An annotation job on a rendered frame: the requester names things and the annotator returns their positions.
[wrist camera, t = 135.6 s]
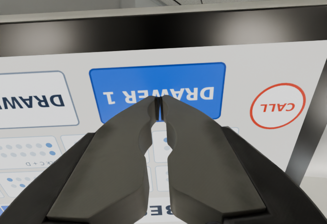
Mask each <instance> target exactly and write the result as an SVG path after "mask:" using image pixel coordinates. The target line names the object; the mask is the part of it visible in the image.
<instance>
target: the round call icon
mask: <svg viewBox="0 0 327 224"><path fill-rule="evenodd" d="M315 82H316V79H315V80H295V81H276V82H256V83H253V87H252V92H251V97H250V102H249V107H248V113H247V118H246V123H245V128H244V132H255V131H276V130H298V129H299V126H300V123H301V121H302V118H303V115H304V112H305V109H306V107H307V104H308V102H309V98H310V96H311V93H312V90H313V87H314V84H315Z"/></svg>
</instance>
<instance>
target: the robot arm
mask: <svg viewBox="0 0 327 224"><path fill-rule="evenodd" d="M160 108H161V120H162V121H164V122H165V123H166V136H167V144H168V145H169V146H170V147H171V149H172V152H171V153H170V154H169V156H168V158H167V166H168V183H169V197H170V208H171V211H172V213H173V215H174V216H175V217H177V218H179V219H180V220H182V221H184V222H185V223H187V224H327V218H326V217H325V216H324V214H323V213H322V212H321V211H320V209H319V208H318V207H317V205H316V204H315V203H314V202H313V201H312V200H311V199H310V198H309V196H308V195H307V194H306V193H305V192H304V191H303V190H302V189H301V188H300V187H299V186H298V185H297V184H296V183H295V182H294V181H293V180H292V179H291V178H290V177H289V176H288V175H287V174H286V173H285V172H284V171H283V170H282V169H280V168H279V167H278V166H277V165H275V164H274V163H273V162H272V161H271V160H269V159H268V158H267V157H266V156H264V155H263V154H262V153H261V152H260V151H259V150H257V149H256V148H255V147H254V146H252V145H251V144H250V143H249V142H247V141H246V140H245V139H244V138H243V137H241V136H240V135H239V134H238V133H236V132H235V131H234V130H233V129H231V128H230V127H229V126H221V125H219V124H218V123H217V122H216V121H215V120H213V119H212V118H211V117H209V116H208V115H206V114H205V113H203V112H201V111H200V110H198V109H196V108H194V107H192V106H190V105H188V104H186V103H184V102H182V101H180V100H178V99H176V98H174V97H172V96H170V95H163V96H160V97H157V96H147V97H146V98H144V99H142V100H140V101H139V102H137V103H135V104H134V105H132V106H130V107H128V108H127V109H125V110H123V111H121V112H120V113H118V114H117V115H115V116H114V117H112V118H111V119H110V120H108V121H107V122H106V123H104V124H103V125H102V126H101V127H100V128H99V129H98V130H97V131H96V132H95V133H86V134H85V135H84V136H83V137H82V138H81V139H80V140H79V141H78V142H77V143H75V144H74V145H73V146H72V147H71V148H70V149H68V150H67V151H66V152H65V153H64V154H63V155H62V156H61V157H59V158H58V159H57V160H56V161H55V162H54V163H53V164H51V165H50V166H49V167H48V168H47V169H46V170H44V171H43V172H42V173H41V174H40V175H39V176H38V177H37V178H35V179H34V180H33V181H32V182H31V183H30V184H29V185H28V186H27V187H26V188H25V189H24V190H23V191H22V192H21V193H20V194H19V195H18V196H17V197H16V198H15V199H14V200H13V202H12V203H11V204H10V205H9V206H8V207H7V208H6V210H5V211H4V212H3V213H2V214H1V215H0V224H134V223H136V222H137V221H139V220H140V219H142V218H143V217H144V216H145V214H146V212H147V208H148V199H149V188H150V187H149V179H148V172H147V164H146V158H145V154H146V152H147V150H148V149H149V148H150V146H151V145H152V132H151V128H152V126H153V125H154V124H155V123H156V121H158V120H159V113H160Z"/></svg>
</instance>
